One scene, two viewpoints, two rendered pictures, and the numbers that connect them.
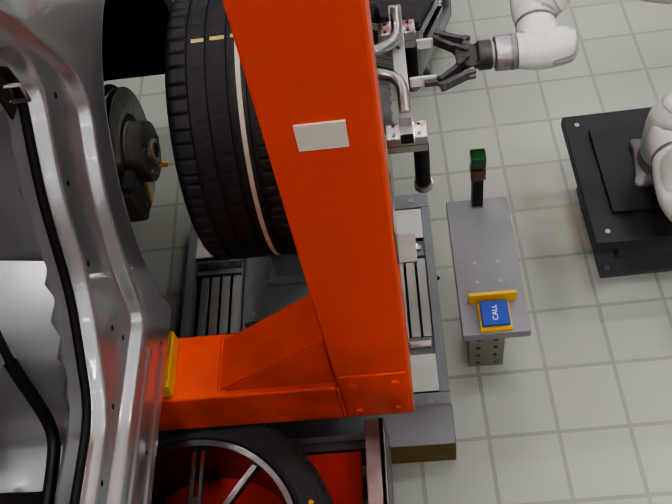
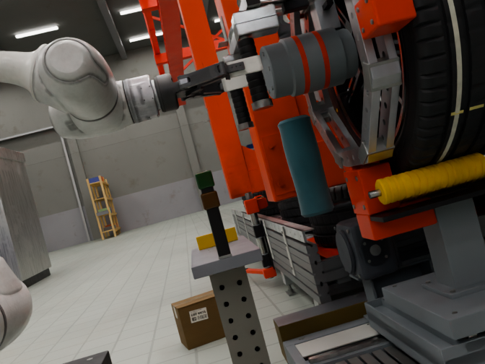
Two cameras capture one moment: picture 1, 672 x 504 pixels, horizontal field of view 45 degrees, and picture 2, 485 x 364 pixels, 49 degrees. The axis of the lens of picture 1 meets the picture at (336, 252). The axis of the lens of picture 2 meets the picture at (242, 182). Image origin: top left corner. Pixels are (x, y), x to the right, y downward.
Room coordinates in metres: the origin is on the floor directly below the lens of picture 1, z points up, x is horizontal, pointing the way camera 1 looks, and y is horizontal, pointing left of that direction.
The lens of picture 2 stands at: (2.60, -0.66, 0.61)
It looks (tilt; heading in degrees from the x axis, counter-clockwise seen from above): 0 degrees down; 165
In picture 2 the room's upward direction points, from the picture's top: 15 degrees counter-clockwise
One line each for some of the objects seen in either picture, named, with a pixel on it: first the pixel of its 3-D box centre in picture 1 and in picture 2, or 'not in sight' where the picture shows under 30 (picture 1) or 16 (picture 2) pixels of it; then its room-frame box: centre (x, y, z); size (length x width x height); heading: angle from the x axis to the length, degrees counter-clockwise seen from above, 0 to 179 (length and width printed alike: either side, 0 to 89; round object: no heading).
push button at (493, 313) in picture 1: (494, 314); not in sight; (0.98, -0.35, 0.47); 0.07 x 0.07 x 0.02; 81
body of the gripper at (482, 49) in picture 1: (474, 56); (178, 89); (1.51, -0.45, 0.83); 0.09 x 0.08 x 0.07; 81
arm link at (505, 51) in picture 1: (503, 52); (143, 98); (1.50, -0.52, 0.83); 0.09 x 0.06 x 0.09; 171
